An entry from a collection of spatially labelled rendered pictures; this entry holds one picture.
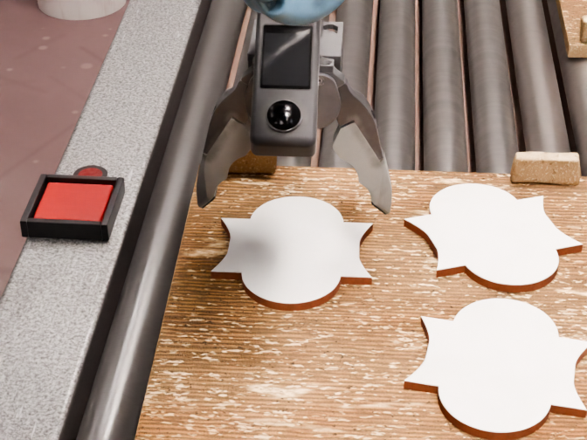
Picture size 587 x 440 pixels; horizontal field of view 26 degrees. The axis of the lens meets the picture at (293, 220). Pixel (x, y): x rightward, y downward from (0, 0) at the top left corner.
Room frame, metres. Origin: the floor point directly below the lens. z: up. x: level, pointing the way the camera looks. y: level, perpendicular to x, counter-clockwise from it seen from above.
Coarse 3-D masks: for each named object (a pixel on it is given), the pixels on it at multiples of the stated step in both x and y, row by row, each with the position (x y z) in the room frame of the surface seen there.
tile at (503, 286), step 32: (448, 192) 0.92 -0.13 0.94; (480, 192) 0.92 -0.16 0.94; (416, 224) 0.87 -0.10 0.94; (448, 224) 0.87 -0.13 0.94; (480, 224) 0.87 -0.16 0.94; (512, 224) 0.87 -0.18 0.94; (544, 224) 0.87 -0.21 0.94; (448, 256) 0.82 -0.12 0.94; (480, 256) 0.82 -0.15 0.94; (512, 256) 0.82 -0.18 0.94; (544, 256) 0.82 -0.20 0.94; (512, 288) 0.79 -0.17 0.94
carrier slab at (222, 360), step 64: (256, 192) 0.93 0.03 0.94; (320, 192) 0.93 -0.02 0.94; (512, 192) 0.93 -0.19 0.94; (576, 192) 0.93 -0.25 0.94; (192, 256) 0.83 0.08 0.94; (384, 256) 0.83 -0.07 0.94; (576, 256) 0.83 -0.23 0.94; (192, 320) 0.75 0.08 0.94; (256, 320) 0.75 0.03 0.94; (320, 320) 0.75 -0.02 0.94; (384, 320) 0.75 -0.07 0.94; (576, 320) 0.75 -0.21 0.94; (192, 384) 0.68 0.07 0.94; (256, 384) 0.68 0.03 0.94; (320, 384) 0.68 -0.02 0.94; (384, 384) 0.68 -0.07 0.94; (576, 384) 0.68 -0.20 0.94
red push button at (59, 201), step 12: (48, 192) 0.94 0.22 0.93; (60, 192) 0.94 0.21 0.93; (72, 192) 0.94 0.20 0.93; (84, 192) 0.94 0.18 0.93; (96, 192) 0.94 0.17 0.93; (108, 192) 0.94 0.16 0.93; (48, 204) 0.92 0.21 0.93; (60, 204) 0.92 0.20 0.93; (72, 204) 0.92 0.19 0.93; (84, 204) 0.92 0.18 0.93; (96, 204) 0.92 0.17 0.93; (36, 216) 0.90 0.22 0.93; (48, 216) 0.90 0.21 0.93; (60, 216) 0.90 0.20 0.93; (72, 216) 0.90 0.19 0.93; (84, 216) 0.90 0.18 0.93; (96, 216) 0.90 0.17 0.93
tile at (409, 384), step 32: (448, 320) 0.74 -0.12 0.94; (480, 320) 0.74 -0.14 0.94; (512, 320) 0.74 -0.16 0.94; (544, 320) 0.74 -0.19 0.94; (448, 352) 0.70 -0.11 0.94; (480, 352) 0.70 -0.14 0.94; (512, 352) 0.70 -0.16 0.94; (544, 352) 0.70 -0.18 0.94; (576, 352) 0.70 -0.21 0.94; (416, 384) 0.67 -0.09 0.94; (448, 384) 0.67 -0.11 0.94; (480, 384) 0.67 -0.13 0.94; (512, 384) 0.67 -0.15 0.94; (544, 384) 0.67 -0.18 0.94; (448, 416) 0.64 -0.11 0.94; (480, 416) 0.64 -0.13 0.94; (512, 416) 0.64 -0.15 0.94; (544, 416) 0.64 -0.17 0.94
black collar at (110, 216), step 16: (48, 176) 0.96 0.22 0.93; (64, 176) 0.96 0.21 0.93; (80, 176) 0.96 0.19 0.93; (96, 176) 0.96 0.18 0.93; (32, 192) 0.93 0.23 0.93; (32, 208) 0.91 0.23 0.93; (112, 208) 0.91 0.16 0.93; (32, 224) 0.89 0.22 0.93; (48, 224) 0.89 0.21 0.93; (64, 224) 0.89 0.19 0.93; (80, 224) 0.89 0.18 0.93; (96, 224) 0.89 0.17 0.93; (112, 224) 0.90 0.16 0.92
